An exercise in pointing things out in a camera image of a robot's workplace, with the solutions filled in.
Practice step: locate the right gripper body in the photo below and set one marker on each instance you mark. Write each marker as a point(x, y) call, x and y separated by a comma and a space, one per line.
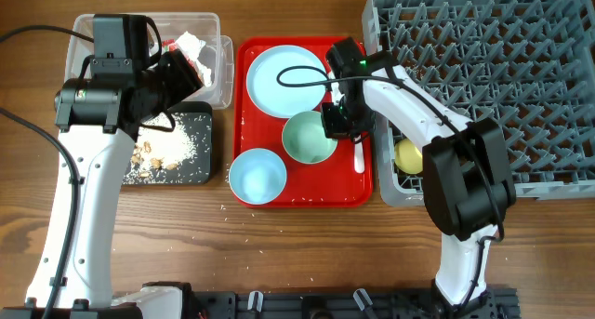
point(344, 119)

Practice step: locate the white napkin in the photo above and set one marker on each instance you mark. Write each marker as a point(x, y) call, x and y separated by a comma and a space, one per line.
point(191, 46)

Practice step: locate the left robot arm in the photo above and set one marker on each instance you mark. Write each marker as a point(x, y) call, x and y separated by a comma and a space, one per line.
point(99, 115)

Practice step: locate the light blue plate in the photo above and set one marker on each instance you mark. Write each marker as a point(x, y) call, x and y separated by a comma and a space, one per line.
point(274, 79)

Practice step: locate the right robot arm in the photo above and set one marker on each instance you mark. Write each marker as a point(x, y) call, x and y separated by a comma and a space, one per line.
point(467, 182)

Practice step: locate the yellow cup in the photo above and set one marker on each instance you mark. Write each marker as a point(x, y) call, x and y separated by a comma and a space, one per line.
point(408, 157)

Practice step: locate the white plastic fork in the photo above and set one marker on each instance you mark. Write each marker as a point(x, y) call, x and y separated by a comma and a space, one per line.
point(358, 157)

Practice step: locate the clear plastic bin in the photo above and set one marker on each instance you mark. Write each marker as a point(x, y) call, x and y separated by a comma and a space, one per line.
point(216, 55)

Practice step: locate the green bowl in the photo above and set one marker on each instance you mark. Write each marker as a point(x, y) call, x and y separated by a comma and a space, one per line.
point(304, 140)

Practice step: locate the grey dishwasher rack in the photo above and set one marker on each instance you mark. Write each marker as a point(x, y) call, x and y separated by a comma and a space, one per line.
point(527, 64)

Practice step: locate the red serving tray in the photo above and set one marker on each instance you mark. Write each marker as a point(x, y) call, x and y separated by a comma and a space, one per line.
point(332, 183)

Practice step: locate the light blue bowl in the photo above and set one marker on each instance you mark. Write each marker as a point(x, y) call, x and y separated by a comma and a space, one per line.
point(257, 176)

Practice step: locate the red snack wrapper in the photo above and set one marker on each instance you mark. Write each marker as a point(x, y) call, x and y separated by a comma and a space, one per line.
point(169, 45)

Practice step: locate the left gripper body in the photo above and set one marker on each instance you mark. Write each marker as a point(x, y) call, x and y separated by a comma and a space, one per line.
point(170, 81)

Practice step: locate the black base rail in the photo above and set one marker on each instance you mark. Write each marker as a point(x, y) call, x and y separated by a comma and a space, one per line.
point(177, 300)

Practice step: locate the rice and food scraps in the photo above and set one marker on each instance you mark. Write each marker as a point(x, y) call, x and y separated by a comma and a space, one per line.
point(162, 147)

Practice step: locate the black tray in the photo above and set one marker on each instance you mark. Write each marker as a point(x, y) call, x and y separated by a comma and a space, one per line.
point(195, 142)

